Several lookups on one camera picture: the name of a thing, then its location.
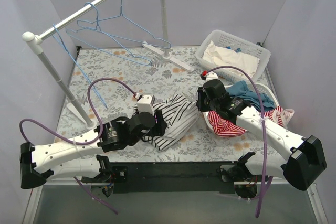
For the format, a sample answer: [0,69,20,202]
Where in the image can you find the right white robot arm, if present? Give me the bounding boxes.
[196,79,327,191]

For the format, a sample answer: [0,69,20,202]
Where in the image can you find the white oval laundry basket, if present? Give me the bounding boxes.
[203,83,279,133]

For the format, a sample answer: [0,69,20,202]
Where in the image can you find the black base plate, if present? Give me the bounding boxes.
[81,161,268,201]

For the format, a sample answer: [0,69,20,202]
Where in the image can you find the white cloth in basket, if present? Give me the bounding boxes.
[203,41,260,78]

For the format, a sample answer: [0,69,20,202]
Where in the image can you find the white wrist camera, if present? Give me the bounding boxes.
[136,94,155,115]
[200,70,219,82]

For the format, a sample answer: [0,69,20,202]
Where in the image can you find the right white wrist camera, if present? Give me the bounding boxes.
[200,70,219,82]

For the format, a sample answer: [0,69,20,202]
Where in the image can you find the white clothes rack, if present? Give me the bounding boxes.
[22,0,195,130]

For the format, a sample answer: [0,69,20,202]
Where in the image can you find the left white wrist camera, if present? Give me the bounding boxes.
[136,94,155,115]

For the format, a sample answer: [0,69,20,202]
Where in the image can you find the pink white lace garment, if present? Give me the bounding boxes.
[272,106,295,127]

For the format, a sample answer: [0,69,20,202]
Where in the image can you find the teal blue garment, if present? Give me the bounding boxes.
[226,81,277,112]

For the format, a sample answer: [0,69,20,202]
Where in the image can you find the blue wire hanger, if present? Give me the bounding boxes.
[52,24,108,109]
[76,0,172,49]
[65,2,152,67]

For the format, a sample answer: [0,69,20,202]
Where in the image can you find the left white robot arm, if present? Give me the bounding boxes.
[19,110,167,189]

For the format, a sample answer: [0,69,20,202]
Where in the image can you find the black white striped tank top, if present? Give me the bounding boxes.
[144,94,200,151]

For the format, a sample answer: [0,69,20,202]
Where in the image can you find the floral table mat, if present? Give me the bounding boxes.
[69,47,279,162]

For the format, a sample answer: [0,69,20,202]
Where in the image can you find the red white striped garment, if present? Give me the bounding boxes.
[207,106,291,137]

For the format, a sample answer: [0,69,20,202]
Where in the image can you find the white rectangular mesh basket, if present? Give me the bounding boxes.
[195,30,271,82]

